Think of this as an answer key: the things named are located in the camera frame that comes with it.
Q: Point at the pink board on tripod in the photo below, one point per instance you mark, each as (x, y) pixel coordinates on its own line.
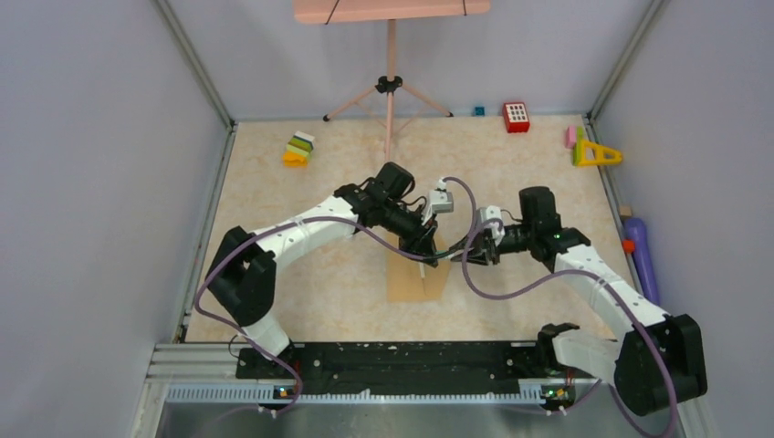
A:
(323, 12)

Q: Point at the stacked colourful toy blocks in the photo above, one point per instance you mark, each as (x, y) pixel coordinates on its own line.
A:
(298, 150)

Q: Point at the pink toy block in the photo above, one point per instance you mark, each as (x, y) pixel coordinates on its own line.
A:
(571, 137)

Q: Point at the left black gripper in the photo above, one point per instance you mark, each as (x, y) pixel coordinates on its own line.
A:
(419, 240)

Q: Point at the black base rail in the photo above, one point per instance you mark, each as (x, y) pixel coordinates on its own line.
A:
(428, 368)

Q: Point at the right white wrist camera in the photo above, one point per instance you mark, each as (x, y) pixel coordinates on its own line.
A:
(491, 217)

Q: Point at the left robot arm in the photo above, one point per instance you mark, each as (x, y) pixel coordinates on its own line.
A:
(243, 274)

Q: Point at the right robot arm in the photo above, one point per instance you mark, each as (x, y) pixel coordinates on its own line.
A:
(653, 360)

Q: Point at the purple toy bottle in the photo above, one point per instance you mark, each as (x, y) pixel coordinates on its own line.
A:
(635, 244)

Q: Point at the yellow triangle toy block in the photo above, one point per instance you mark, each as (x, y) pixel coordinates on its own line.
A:
(588, 153)

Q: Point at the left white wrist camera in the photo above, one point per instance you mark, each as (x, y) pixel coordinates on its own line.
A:
(438, 201)

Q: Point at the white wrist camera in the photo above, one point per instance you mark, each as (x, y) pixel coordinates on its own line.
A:
(491, 217)
(438, 201)

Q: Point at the red window toy block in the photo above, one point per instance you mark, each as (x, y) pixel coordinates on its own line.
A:
(515, 116)

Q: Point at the pink tripod stand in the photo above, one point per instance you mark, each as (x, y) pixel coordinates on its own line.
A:
(387, 85)

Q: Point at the white toothed cable duct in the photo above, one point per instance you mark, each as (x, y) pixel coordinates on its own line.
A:
(269, 394)

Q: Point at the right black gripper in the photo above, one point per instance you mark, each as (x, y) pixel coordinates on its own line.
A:
(482, 247)

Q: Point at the green toy block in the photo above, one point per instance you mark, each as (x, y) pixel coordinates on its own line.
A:
(579, 135)

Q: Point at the brown kraft envelope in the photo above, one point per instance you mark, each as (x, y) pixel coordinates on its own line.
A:
(403, 282)

